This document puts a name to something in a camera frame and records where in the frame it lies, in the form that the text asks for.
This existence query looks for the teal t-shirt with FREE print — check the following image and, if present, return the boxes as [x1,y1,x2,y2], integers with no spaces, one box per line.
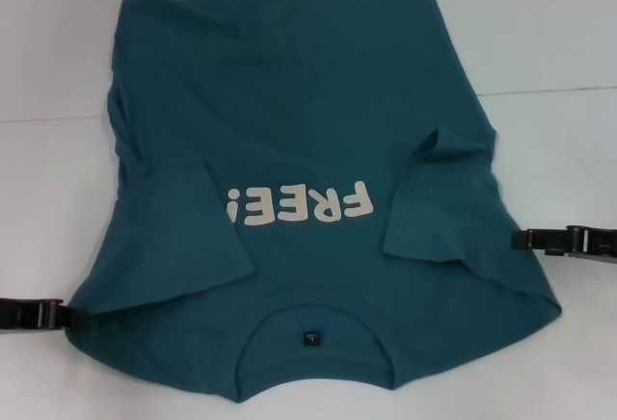
[65,0,562,389]

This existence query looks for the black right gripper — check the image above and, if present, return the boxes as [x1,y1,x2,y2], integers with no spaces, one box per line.
[511,224,617,263]

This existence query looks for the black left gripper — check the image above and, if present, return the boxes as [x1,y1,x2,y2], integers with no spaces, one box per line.
[0,297,92,332]

